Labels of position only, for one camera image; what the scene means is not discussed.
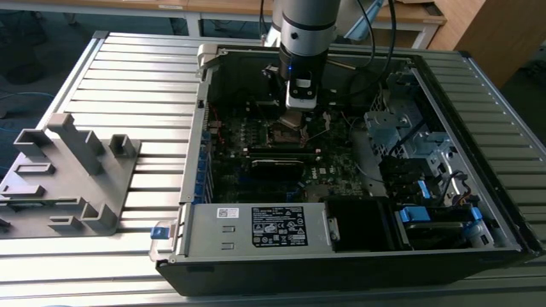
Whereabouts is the wide blue drive latch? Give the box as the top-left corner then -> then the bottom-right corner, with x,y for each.
398,206 -> 430,224

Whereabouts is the grey plastic parts rack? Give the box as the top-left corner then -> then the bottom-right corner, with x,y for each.
0,112 -> 143,239

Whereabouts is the beige case latch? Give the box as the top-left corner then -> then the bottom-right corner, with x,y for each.
197,43 -> 226,79

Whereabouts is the small black graphics card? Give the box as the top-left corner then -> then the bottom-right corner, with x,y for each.
250,159 -> 306,184

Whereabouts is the brown chipset heatsink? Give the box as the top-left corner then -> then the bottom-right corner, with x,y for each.
306,184 -> 333,203

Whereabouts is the black open PC case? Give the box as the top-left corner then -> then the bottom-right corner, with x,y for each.
148,43 -> 546,297

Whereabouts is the wooden desk white frame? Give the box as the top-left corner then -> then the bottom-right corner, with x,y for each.
0,0 -> 449,49

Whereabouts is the black drive wire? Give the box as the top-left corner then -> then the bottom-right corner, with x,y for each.
444,171 -> 468,205

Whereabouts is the silver power supply unit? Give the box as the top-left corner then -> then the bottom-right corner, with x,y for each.
170,201 -> 338,256

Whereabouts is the black hard disk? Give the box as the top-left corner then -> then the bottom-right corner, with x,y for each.
403,222 -> 466,251

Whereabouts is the black RAM slot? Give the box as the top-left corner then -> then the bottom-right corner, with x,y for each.
250,146 -> 317,154
249,152 -> 322,161

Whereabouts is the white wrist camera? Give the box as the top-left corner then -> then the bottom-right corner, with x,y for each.
285,78 -> 321,112

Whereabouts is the silver CPU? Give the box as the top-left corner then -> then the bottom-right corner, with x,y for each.
278,115 -> 305,129

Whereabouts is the CPU socket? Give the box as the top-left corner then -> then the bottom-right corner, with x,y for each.
265,118 -> 311,148

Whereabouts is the silver metal drive cage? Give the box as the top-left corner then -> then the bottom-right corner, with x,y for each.
363,68 -> 460,180

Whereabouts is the tall blue drive clip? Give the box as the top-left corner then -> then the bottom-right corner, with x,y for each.
468,206 -> 486,239

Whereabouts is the wooden cabinet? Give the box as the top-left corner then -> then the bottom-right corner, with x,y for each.
427,0 -> 546,89

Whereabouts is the grey plastic cable guide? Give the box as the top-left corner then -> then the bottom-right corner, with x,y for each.
350,127 -> 389,198

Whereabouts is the blue floor cable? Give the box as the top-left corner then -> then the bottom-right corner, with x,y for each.
0,91 -> 56,100

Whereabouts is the green motherboard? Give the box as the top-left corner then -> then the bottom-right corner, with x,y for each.
209,108 -> 377,204

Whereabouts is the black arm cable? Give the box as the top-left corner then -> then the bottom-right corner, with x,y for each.
327,0 -> 397,98
351,0 -> 377,70

